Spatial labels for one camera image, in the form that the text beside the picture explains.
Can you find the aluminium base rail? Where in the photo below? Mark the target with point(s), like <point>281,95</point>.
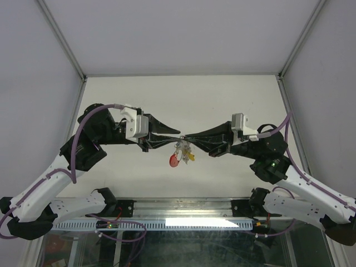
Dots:
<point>147,209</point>

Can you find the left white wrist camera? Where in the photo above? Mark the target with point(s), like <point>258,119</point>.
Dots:
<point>130,114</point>

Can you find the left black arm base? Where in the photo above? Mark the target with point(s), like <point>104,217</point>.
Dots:
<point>115,207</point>

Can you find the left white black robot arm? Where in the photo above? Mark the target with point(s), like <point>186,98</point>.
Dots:
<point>35,211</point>

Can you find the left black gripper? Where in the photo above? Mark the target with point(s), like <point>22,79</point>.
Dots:
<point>153,141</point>

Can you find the white slotted cable duct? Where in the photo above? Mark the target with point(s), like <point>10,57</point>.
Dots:
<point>169,224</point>

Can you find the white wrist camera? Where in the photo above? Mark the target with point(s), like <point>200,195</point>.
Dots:
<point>130,114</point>
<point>241,132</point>

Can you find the red silver carabiner keyring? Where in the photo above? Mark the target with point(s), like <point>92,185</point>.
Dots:
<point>182,149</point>

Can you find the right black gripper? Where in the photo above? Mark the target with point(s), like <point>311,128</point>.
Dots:
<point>217,141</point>

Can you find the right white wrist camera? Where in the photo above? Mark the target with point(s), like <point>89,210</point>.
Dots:
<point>241,132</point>

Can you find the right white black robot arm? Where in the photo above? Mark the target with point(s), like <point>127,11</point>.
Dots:
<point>320,206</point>

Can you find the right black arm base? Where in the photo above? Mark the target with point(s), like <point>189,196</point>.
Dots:
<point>244,208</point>

